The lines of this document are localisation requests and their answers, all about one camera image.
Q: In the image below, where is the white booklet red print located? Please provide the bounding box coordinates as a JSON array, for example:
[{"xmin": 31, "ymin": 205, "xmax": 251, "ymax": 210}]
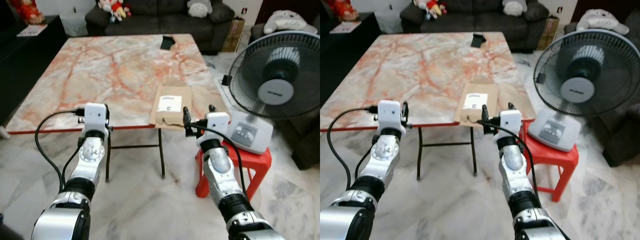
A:
[
  {"xmin": 329, "ymin": 20, "xmax": 362, "ymax": 35},
  {"xmin": 16, "ymin": 23, "xmax": 49, "ymax": 39}
]

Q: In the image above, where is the brown cardboard box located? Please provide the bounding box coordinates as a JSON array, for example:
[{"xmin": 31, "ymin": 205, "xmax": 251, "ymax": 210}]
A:
[
  {"xmin": 537, "ymin": 15, "xmax": 561, "ymax": 51},
  {"xmin": 221, "ymin": 17, "xmax": 246, "ymax": 54}
]

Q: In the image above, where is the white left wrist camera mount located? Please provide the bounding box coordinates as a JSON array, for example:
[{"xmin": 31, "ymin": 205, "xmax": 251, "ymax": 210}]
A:
[
  {"xmin": 83, "ymin": 102, "xmax": 110, "ymax": 132},
  {"xmin": 377, "ymin": 100, "xmax": 404, "ymax": 130}
]

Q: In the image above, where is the brown cardboard parcel white label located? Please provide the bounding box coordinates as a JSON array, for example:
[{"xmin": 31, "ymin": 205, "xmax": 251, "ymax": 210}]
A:
[
  {"xmin": 453, "ymin": 82, "xmax": 500, "ymax": 126},
  {"xmin": 149, "ymin": 85, "xmax": 201, "ymax": 132}
]

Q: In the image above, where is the marble pattern folding table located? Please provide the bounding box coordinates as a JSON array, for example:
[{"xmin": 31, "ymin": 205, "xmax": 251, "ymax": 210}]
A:
[
  {"xmin": 5, "ymin": 33, "xmax": 232, "ymax": 182},
  {"xmin": 320, "ymin": 31, "xmax": 539, "ymax": 182}
]

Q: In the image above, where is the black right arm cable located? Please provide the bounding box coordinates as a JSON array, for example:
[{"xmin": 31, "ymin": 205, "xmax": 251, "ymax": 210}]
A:
[
  {"xmin": 192, "ymin": 124, "xmax": 249, "ymax": 201},
  {"xmin": 476, "ymin": 119, "xmax": 539, "ymax": 201}
]

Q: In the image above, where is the grey electric table fan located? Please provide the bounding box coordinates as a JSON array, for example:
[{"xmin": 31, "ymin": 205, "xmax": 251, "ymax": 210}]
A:
[
  {"xmin": 221, "ymin": 31, "xmax": 321, "ymax": 155},
  {"xmin": 527, "ymin": 28, "xmax": 640, "ymax": 153}
]

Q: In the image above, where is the red plastic stool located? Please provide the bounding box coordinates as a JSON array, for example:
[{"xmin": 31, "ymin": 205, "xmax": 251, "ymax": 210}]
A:
[
  {"xmin": 519, "ymin": 119, "xmax": 580, "ymax": 203},
  {"xmin": 194, "ymin": 139, "xmax": 273, "ymax": 201}
]

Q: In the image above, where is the dark grey sofa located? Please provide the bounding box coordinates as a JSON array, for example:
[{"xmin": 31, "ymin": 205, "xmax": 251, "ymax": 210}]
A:
[
  {"xmin": 399, "ymin": 0, "xmax": 551, "ymax": 54},
  {"xmin": 84, "ymin": 0, "xmax": 236, "ymax": 55}
]

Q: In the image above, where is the black low cabinet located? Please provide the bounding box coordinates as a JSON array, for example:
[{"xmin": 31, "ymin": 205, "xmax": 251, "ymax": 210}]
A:
[
  {"xmin": 320, "ymin": 12, "xmax": 382, "ymax": 107},
  {"xmin": 0, "ymin": 14, "xmax": 69, "ymax": 127}
]

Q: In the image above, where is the grey plush toy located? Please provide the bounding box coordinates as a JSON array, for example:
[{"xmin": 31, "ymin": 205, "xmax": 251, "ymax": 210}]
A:
[
  {"xmin": 186, "ymin": 0, "xmax": 214, "ymax": 19},
  {"xmin": 502, "ymin": 0, "xmax": 529, "ymax": 17}
]

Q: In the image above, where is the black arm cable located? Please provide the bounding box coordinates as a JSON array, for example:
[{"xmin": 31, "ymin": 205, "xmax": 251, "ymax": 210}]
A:
[
  {"xmin": 476, "ymin": 119, "xmax": 539, "ymax": 201},
  {"xmin": 326, "ymin": 105, "xmax": 380, "ymax": 194},
  {"xmin": 192, "ymin": 124, "xmax": 249, "ymax": 201},
  {"xmin": 34, "ymin": 107, "xmax": 86, "ymax": 194}
]

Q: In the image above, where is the colourful plush doll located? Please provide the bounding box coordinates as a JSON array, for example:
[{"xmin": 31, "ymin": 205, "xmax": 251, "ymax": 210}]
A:
[
  {"xmin": 97, "ymin": 0, "xmax": 132, "ymax": 24},
  {"xmin": 413, "ymin": 0, "xmax": 449, "ymax": 21}
]

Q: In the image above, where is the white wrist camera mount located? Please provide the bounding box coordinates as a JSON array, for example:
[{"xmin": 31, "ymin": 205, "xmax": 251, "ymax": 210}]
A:
[
  {"xmin": 498, "ymin": 109, "xmax": 523, "ymax": 137},
  {"xmin": 83, "ymin": 102, "xmax": 110, "ymax": 132},
  {"xmin": 377, "ymin": 100, "xmax": 404, "ymax": 130},
  {"xmin": 205, "ymin": 112, "xmax": 231, "ymax": 139}
]

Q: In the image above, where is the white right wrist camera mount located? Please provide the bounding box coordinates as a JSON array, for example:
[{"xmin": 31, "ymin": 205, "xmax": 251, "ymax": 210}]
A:
[
  {"xmin": 498, "ymin": 109, "xmax": 523, "ymax": 137},
  {"xmin": 205, "ymin": 112, "xmax": 231, "ymax": 139}
]

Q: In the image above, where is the white plush toy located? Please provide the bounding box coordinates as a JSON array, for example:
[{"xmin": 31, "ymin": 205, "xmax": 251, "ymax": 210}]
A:
[
  {"xmin": 263, "ymin": 10, "xmax": 319, "ymax": 36},
  {"xmin": 575, "ymin": 8, "xmax": 630, "ymax": 36}
]

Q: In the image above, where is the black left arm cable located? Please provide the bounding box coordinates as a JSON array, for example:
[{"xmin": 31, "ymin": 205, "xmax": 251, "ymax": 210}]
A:
[
  {"xmin": 326, "ymin": 105, "xmax": 380, "ymax": 194},
  {"xmin": 34, "ymin": 107, "xmax": 86, "ymax": 194}
]

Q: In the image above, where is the red festive ornament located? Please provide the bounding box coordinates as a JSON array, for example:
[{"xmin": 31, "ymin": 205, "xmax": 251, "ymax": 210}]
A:
[
  {"xmin": 322, "ymin": 0, "xmax": 360, "ymax": 22},
  {"xmin": 9, "ymin": 0, "xmax": 46, "ymax": 25}
]

